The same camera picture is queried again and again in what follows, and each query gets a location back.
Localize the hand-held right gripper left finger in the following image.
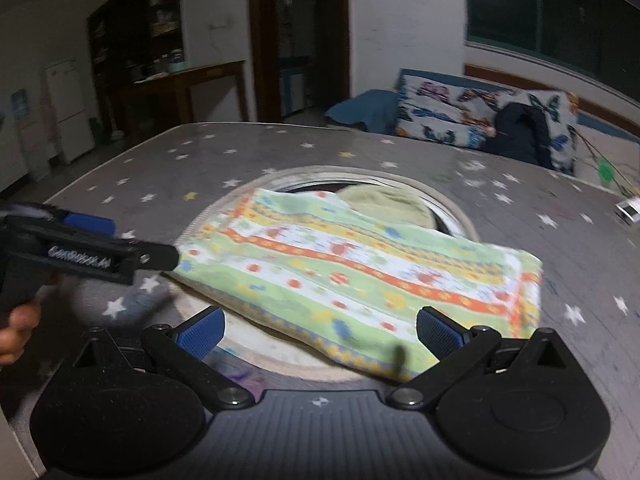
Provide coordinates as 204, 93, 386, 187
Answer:
71, 306, 255, 410

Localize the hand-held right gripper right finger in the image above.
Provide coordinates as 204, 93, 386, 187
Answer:
386, 305, 572, 409

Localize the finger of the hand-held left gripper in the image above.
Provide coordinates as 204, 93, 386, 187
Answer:
62, 211, 117, 238
131, 242, 181, 272

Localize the colourful striped printed towel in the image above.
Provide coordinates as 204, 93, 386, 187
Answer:
171, 187, 545, 384

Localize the pale yellow cloth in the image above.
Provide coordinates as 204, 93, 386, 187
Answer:
335, 184, 437, 234

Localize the person's left hand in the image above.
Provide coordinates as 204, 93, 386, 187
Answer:
0, 301, 44, 367

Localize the white refrigerator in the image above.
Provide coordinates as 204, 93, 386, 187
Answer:
42, 57, 94, 164

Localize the round black induction cooker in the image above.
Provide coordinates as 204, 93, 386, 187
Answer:
170, 165, 484, 384

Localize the dark wooden desk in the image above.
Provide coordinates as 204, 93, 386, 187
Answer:
119, 59, 250, 142

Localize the dark wooden shelf cabinet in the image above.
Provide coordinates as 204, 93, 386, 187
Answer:
85, 0, 184, 134

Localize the black backpack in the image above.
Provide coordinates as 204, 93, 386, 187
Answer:
482, 102, 557, 171

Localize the blue and white cabinet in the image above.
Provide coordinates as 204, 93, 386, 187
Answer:
277, 54, 317, 117

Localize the butterfly print cushion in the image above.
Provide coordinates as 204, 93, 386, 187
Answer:
394, 68, 581, 177

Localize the small white device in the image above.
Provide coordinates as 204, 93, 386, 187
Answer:
613, 195, 640, 224

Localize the green toy on stick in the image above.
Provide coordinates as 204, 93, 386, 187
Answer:
575, 127, 640, 198

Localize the blue sofa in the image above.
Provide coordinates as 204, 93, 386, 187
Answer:
324, 67, 640, 197

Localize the dark window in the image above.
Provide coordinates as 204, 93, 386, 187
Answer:
464, 0, 640, 92

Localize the blue wall poster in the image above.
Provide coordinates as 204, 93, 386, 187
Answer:
9, 88, 29, 121

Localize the dark wooden door frame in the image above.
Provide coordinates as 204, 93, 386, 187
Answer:
246, 0, 351, 124

